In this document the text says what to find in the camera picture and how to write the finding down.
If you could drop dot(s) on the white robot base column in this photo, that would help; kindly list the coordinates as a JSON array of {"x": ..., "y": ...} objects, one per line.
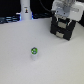
[{"x": 26, "y": 13}]

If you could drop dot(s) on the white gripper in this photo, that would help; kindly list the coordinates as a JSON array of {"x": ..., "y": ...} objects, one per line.
[{"x": 67, "y": 8}]

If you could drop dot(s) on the black kcup holder drawer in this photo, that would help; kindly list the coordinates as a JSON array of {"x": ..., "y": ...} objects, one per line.
[{"x": 62, "y": 27}]

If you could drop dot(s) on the black keyboard with blue light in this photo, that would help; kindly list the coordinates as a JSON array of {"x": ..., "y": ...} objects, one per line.
[{"x": 10, "y": 19}]

